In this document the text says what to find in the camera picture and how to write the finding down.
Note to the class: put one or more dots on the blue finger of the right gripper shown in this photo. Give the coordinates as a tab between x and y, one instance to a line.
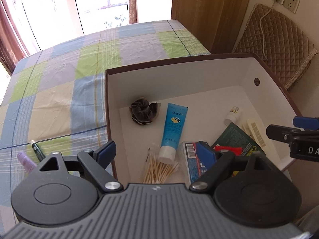
306	123

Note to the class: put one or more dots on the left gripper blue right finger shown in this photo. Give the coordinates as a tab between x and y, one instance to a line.
217	165

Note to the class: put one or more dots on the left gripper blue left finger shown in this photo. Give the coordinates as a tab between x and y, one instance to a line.
94	164

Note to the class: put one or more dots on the red snack packet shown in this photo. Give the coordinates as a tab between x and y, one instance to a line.
236	150

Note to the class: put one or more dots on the blue white tissue pack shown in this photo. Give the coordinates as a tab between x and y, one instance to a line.
195	168

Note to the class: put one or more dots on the dark green package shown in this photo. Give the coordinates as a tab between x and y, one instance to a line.
234	137

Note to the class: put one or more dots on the small white pill bottle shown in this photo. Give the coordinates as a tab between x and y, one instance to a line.
233	115

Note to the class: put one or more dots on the cream hair claw clip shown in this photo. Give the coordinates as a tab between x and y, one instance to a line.
253	128

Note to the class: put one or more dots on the dark green small tube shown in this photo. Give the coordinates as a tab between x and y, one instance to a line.
39	154

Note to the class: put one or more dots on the bag of cotton swabs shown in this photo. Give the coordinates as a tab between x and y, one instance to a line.
158	170

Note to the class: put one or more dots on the blue cream tube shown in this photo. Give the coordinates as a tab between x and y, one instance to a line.
173	127

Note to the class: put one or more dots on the purple tube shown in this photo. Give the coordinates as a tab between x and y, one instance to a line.
26	162

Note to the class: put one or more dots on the brown hair scrunchie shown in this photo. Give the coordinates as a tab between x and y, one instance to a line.
143	112

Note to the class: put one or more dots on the brown cardboard box white inside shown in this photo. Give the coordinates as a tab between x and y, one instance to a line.
208	85

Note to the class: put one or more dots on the brown quilted cushion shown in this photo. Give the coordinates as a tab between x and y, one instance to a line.
279	42

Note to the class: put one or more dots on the checkered tablecloth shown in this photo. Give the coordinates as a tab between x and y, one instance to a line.
56	97

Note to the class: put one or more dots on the pink curtain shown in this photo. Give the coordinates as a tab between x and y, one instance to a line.
13	48

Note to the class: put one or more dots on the wooden wardrobe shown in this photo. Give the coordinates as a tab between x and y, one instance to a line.
215	23

